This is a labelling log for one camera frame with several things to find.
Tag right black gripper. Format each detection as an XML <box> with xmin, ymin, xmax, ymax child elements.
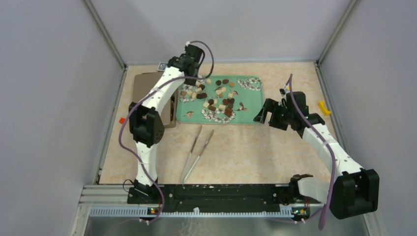
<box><xmin>253</xmin><ymin>98</ymin><xmax>294</xmax><ymax>131</ymax></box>

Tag brown box lid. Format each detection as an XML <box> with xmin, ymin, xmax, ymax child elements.
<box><xmin>131</xmin><ymin>72</ymin><xmax>175</xmax><ymax>126</ymax></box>

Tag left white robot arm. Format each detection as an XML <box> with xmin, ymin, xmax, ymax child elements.
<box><xmin>129</xmin><ymin>43</ymin><xmax>205</xmax><ymax>203</ymax></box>

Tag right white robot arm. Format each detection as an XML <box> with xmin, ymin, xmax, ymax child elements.
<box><xmin>254</xmin><ymin>84</ymin><xmax>380</xmax><ymax>220</ymax></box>

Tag brown rectangular chocolate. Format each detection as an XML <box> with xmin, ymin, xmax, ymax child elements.
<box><xmin>224</xmin><ymin>109</ymin><xmax>233</xmax><ymax>117</ymax></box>

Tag brown chocolate box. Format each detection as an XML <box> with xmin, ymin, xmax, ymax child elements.
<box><xmin>160</xmin><ymin>90</ymin><xmax>178</xmax><ymax>128</ymax></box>

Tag blue playing card deck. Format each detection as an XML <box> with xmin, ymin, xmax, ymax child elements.
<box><xmin>157</xmin><ymin>62</ymin><xmax>168</xmax><ymax>72</ymax></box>

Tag green floral tray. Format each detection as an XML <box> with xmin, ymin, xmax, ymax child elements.
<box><xmin>176</xmin><ymin>75</ymin><xmax>265</xmax><ymax>125</ymax></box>

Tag yellow block near wall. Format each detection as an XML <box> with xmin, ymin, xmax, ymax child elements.
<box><xmin>318</xmin><ymin>101</ymin><xmax>331</xmax><ymax>117</ymax></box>

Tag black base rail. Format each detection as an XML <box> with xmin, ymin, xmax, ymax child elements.
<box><xmin>127</xmin><ymin>184</ymin><xmax>306</xmax><ymax>213</ymax></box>

